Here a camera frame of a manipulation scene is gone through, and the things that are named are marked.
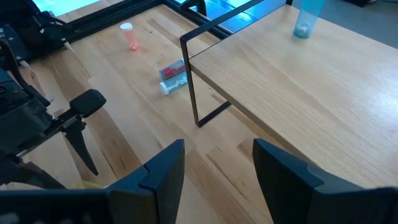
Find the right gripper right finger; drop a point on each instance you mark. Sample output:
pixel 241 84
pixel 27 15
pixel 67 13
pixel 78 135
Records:
pixel 289 193

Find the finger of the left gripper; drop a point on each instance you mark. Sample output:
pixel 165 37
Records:
pixel 81 146
pixel 25 177

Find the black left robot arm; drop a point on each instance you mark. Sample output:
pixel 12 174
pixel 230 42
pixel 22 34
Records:
pixel 31 31

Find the black metal rig frame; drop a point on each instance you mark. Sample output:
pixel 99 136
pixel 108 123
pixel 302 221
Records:
pixel 109 15

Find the wooden shelf black metal frame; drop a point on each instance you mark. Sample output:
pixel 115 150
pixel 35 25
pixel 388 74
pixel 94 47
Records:
pixel 295 93

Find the blue pill bottle red pills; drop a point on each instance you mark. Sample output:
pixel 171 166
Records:
pixel 172 70

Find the blue pill bottle white pills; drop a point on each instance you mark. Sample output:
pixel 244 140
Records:
pixel 172 85
pixel 306 21

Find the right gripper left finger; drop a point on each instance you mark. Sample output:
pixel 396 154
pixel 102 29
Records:
pixel 149 193

